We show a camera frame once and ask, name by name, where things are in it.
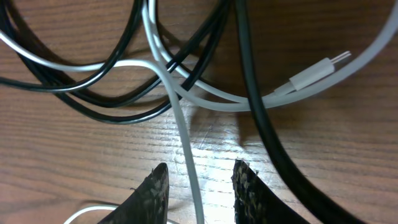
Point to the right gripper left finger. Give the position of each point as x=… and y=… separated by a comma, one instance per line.
x=148, y=204

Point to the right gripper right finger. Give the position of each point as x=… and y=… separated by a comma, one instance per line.
x=255, y=203

